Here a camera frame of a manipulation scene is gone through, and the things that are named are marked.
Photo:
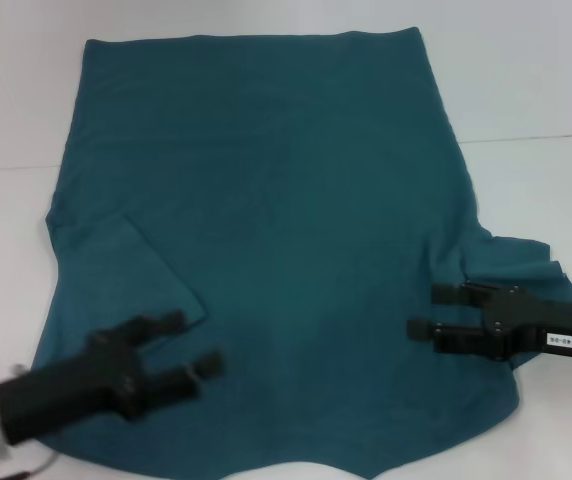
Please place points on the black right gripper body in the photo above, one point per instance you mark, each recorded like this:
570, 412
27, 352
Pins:
531, 325

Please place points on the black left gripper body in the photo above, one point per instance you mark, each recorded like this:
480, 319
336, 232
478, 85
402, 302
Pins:
81, 385

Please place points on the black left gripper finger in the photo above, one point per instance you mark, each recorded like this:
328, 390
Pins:
161, 326
181, 382

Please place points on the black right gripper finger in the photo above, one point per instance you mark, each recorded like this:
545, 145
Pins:
461, 340
446, 294

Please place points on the blue teal shirt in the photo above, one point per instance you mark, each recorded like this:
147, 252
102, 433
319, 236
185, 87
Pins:
286, 190

